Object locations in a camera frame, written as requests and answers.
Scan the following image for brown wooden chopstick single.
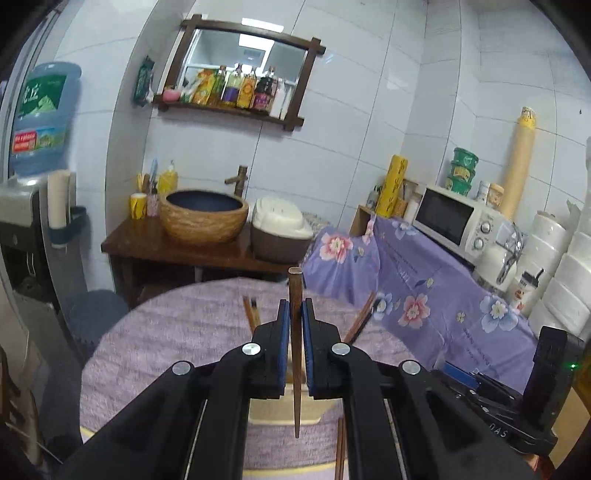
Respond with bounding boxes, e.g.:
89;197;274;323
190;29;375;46
288;266;304;439

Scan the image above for cream plastic utensil holder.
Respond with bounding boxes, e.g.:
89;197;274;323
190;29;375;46
249;383;338;426

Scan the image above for purple striped tablecloth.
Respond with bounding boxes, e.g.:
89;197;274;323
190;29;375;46
79;277;417;480

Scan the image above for thick brown chopstick in holder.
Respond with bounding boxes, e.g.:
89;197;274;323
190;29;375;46
344;292;377;344

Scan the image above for purple floral cloth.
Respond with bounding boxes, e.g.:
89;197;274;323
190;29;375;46
303;216;537;392

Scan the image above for white drink cup with straw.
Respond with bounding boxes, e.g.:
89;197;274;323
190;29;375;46
505;269;544;313

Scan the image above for blue round stool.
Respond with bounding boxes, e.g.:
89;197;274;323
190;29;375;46
66;290;129;351

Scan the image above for white paper roll stack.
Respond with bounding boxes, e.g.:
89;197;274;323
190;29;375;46
526;138;591;342

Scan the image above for dark wooden sink counter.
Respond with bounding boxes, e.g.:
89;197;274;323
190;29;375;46
101;218;288;309

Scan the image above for white microwave oven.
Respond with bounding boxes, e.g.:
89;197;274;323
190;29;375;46
412;186;513;266

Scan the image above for water dispenser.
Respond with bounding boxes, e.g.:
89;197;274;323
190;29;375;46
0;174;89;324

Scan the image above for woven basin sink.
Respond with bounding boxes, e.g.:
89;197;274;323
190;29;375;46
159;189;249;245

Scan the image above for white brown rice cooker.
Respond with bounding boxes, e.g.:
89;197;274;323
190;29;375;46
250;196;315;266

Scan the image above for yellow mug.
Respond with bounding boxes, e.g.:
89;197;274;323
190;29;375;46
129;192;147;220

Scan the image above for paper cup stack holder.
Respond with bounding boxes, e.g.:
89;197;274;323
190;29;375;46
47;170;87;248

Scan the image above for yellow soap bottle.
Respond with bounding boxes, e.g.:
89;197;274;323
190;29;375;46
157;160;178;197

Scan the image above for bronze faucet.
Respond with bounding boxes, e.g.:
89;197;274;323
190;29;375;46
224;165;249;197

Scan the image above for yellow roll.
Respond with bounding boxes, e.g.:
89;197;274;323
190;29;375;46
375;155;409;218

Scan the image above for green instant noodle cups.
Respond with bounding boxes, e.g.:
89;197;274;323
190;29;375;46
445;147;479;196

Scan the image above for green hanging packet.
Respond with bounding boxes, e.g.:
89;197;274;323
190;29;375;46
132;56;154;107

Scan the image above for blue water jug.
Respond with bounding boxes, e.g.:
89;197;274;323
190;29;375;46
9;62;82;178

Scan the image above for wooden framed mirror shelf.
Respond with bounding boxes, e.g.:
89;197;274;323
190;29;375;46
153;14;325;132

